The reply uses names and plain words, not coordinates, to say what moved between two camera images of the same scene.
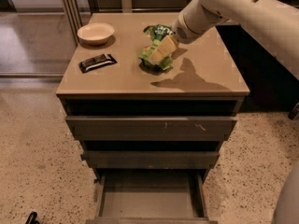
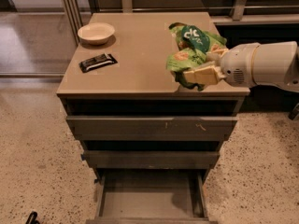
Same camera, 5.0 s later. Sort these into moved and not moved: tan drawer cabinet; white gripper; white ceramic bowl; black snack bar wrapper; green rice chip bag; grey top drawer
Moved: white gripper; green rice chip bag
Not moved: tan drawer cabinet; white ceramic bowl; black snack bar wrapper; grey top drawer
